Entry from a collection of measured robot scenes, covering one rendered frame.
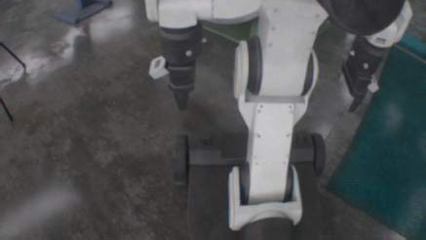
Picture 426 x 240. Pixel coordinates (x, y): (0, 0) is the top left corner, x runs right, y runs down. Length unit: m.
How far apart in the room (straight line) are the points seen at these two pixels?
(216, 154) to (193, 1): 0.63
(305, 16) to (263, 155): 0.39
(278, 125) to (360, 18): 0.50
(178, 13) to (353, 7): 0.33
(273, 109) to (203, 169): 0.39
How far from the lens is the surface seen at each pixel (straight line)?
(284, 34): 0.57
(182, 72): 0.61
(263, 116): 0.73
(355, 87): 0.72
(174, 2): 0.51
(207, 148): 1.02
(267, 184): 0.79
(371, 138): 1.57
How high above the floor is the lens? 1.00
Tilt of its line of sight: 43 degrees down
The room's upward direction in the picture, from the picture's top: 1 degrees clockwise
